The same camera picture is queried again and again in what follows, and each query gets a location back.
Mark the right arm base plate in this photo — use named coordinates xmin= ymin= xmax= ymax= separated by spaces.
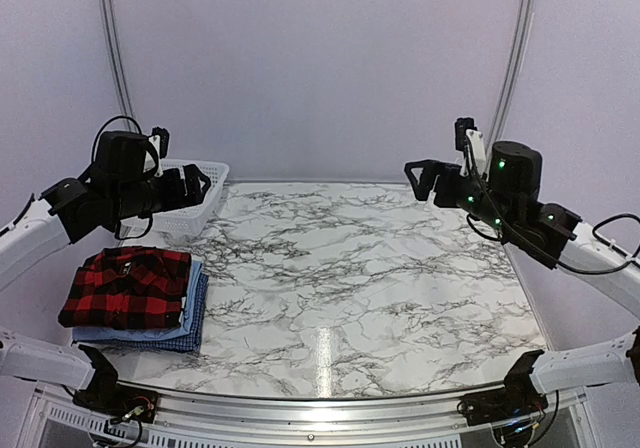
xmin=457 ymin=387 xmax=548 ymax=426

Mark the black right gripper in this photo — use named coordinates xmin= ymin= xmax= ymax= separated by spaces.
xmin=406 ymin=160 xmax=517 ymax=236

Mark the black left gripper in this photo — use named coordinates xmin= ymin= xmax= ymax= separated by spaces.
xmin=110 ymin=163 xmax=210 ymax=221

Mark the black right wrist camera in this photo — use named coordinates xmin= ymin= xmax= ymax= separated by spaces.
xmin=454 ymin=117 xmax=542 ymax=201

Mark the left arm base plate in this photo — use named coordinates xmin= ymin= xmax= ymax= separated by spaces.
xmin=72 ymin=384 xmax=159 ymax=423

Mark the light blue shirt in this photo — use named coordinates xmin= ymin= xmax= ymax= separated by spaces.
xmin=72 ymin=261 xmax=203 ymax=342

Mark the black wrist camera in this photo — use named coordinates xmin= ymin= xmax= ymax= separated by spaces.
xmin=89 ymin=127 xmax=170 ymax=184
xmin=454 ymin=117 xmax=542 ymax=201

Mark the blue checked shirt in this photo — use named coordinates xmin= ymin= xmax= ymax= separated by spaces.
xmin=73 ymin=273 xmax=208 ymax=353

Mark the white plastic laundry basket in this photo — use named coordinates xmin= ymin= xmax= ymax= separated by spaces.
xmin=151 ymin=158 xmax=230 ymax=236

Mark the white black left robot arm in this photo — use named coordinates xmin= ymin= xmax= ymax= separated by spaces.
xmin=1 ymin=162 xmax=218 ymax=414

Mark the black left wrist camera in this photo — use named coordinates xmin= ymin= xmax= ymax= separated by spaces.
xmin=89 ymin=127 xmax=170 ymax=184

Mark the aluminium front frame rail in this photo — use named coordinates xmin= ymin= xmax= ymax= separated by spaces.
xmin=14 ymin=383 xmax=602 ymax=447

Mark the red black plaid shirt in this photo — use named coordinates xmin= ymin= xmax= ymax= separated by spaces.
xmin=58 ymin=246 xmax=192 ymax=330

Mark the right aluminium corner post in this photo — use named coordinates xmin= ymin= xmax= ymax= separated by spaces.
xmin=489 ymin=0 xmax=536 ymax=143

